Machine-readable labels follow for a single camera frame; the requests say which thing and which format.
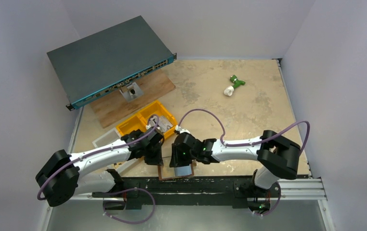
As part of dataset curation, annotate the white bin with gold cards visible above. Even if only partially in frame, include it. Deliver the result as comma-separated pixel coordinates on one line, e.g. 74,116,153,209
92,128,140,175

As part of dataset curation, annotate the top silver magnetic stripe card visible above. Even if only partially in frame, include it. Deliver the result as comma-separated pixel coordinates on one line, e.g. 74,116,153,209
157,116,174,133

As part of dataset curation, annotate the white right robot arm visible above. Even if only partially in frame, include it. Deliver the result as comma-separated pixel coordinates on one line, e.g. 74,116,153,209
169,130,301,190

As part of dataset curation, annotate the grey network switch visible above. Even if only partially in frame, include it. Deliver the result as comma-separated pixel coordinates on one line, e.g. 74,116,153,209
47,16,177,111

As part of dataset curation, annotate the brown leather card holder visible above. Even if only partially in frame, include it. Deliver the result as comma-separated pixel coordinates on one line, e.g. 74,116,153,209
157,156,196,180

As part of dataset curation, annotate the black metal base rail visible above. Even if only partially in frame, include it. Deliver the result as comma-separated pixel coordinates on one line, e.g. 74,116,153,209
92,176,280,210

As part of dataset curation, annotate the yellow bin with black cards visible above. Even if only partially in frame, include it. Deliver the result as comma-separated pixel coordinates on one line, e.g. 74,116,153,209
116,114,147,136

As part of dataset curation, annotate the plywood board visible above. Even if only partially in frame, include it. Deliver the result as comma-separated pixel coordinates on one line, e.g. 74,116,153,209
89,70,176,128

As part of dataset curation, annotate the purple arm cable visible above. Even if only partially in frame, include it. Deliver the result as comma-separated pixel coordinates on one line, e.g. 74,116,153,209
175,109,311,218
37,115,160,225

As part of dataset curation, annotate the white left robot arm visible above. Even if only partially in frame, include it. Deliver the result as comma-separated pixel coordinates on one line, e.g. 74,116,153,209
35,128,164,207

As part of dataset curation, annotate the green and white plastic fitting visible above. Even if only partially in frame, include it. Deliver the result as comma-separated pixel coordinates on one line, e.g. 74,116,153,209
223,75,246,96

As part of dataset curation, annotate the yellow bin with silver cards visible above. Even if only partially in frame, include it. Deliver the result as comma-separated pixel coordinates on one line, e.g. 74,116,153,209
138,100,177,140

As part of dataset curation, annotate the grey metal bracket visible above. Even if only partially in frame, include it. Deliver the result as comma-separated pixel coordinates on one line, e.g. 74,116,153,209
119,82,144,102

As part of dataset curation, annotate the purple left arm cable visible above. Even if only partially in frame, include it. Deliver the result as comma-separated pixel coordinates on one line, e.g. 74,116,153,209
37,115,160,225

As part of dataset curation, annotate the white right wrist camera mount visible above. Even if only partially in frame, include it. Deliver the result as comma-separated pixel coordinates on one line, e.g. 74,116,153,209
174,125,190,135

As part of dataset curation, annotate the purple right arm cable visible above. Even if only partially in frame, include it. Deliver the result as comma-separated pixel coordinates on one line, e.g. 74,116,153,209
175,109,311,218

